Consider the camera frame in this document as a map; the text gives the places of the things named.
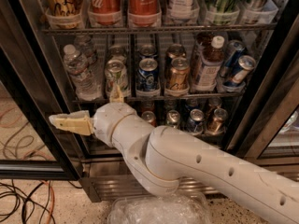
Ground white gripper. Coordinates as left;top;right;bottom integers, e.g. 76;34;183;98
49;84;136;147

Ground green white 7up can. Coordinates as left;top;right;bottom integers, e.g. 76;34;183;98
105;59;130;97

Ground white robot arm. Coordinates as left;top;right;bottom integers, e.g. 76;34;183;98
50;100;299;224

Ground bottom shelf red coke can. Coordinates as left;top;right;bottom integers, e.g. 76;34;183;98
141;111;157;127

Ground front blue pepsi can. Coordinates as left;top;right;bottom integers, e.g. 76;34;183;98
137;58;159;91

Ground blue pepsi can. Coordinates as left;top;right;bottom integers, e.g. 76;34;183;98
138;44;158;60
137;58;159;91

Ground rear 7up can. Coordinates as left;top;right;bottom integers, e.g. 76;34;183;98
108;45;127;63

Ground bottom shelf green can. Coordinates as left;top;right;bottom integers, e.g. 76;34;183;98
165;110;180;129

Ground rear blue pepsi can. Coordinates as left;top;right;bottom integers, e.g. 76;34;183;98
138;44;158;60

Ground left glass fridge door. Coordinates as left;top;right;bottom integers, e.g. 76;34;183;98
0;50;79;181

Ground glass fridge door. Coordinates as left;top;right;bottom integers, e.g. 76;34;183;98
241;59;299;172
0;50;79;181

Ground front gold soda can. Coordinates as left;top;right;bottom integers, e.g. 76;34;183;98
166;57;190;91

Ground gold soda can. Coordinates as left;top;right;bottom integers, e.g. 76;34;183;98
166;57;190;91
165;44;186;65

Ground rear gold soda can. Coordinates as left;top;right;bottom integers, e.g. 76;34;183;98
165;44;186;65

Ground bottom shelf blue can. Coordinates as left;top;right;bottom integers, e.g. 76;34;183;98
186;109;205;134

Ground left coca-cola can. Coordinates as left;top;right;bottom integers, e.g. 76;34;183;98
91;0;121;25

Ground coca-cola can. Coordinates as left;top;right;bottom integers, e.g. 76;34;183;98
129;0;158;27
91;0;121;25

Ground gold lacroix can top shelf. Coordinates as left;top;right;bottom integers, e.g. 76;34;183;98
40;0;86;30

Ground right coca-cola can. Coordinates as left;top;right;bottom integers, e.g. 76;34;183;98
129;0;158;27

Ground bottom shelf gold can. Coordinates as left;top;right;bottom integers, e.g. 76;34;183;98
206;108;228;135

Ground white label bottle top shelf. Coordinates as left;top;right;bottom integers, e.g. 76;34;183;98
168;0;195;20

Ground stainless steel fridge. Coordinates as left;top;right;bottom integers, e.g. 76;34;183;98
0;0;299;202

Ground rear red bull can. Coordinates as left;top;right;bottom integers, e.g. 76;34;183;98
219;40;246;77

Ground red bull can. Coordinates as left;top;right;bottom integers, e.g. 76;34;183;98
223;55;256;87
219;40;246;77

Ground front red bull can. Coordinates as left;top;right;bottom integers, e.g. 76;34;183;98
223;55;256;87

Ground green striped can top shelf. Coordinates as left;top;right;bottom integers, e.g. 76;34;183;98
205;0;239;25

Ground right glass fridge door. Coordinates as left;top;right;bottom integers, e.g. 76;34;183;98
241;59;299;172

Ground front clear water bottle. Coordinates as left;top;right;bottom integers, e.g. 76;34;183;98
64;44;101;101

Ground clear water bottle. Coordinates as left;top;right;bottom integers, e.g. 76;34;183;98
64;44;101;101
74;35;97;64

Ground rear clear water bottle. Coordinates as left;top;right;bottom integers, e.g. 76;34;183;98
74;35;97;64

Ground front brown tea bottle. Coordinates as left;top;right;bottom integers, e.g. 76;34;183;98
192;35;225;91

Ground brown tea bottle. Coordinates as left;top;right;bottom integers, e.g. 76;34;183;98
192;35;225;91
191;32;213;65

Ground rear brown tea bottle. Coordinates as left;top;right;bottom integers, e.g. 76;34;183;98
191;32;213;65

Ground clear plastic bag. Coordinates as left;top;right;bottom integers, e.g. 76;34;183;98
107;192;212;224

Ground orange cable on floor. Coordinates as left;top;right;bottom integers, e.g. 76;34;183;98
40;179;57;224

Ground black cables on floor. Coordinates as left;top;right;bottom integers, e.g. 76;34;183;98
0;179;83;224

